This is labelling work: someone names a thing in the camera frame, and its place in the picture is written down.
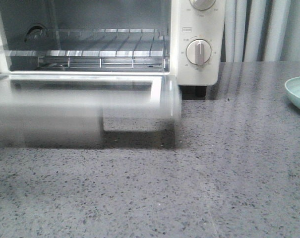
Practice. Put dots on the metal oven wire rack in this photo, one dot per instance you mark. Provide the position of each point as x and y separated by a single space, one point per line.
98 50

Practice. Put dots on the glass oven door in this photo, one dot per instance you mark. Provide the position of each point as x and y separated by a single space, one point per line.
68 110

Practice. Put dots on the black right oven foot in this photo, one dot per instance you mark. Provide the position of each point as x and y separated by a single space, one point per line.
200 91

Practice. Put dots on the upper temperature knob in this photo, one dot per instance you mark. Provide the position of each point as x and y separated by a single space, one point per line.
202 4

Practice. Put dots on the white Toshiba toaster oven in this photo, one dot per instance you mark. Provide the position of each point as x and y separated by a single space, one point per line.
176 19

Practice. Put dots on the lower timer knob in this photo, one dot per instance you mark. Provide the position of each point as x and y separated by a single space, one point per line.
198 52

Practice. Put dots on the white pleated curtain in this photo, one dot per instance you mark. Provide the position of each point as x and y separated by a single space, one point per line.
261 30

